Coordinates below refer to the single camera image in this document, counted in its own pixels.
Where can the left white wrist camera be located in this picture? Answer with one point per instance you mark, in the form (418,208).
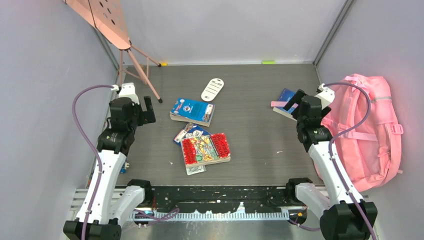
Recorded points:
(128,90)

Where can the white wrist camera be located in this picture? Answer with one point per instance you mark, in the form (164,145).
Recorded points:
(325,94)
(128,90)

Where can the green tape marker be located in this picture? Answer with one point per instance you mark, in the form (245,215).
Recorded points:
(268,62)

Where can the white oval tag card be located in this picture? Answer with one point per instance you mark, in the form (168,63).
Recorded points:
(212,89)

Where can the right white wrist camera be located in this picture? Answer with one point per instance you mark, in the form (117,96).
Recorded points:
(325,94)

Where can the dark blue activity booklet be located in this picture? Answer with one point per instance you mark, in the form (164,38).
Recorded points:
(190,130)

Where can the blue orange paperback book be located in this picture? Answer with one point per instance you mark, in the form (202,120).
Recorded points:
(279,104)

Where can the light blue paperback book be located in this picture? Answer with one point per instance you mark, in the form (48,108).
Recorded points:
(192,111)

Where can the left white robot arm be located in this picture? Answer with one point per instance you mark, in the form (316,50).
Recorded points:
(99,218)

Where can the red comic paperback book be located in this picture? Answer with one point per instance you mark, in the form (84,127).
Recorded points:
(205,150)

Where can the pink student backpack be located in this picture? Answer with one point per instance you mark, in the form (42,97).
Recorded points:
(371,153)

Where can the pink tripod stand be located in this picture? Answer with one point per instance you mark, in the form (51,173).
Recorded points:
(107,17)

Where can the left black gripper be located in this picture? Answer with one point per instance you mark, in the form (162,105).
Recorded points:
(146,116)

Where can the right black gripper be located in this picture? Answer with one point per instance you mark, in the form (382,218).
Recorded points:
(295,99)

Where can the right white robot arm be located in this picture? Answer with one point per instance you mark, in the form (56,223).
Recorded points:
(343,213)

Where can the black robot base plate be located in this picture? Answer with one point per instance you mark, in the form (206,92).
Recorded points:
(220,199)

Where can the clear plastic stationery pack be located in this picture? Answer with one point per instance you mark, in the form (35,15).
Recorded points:
(195,170)

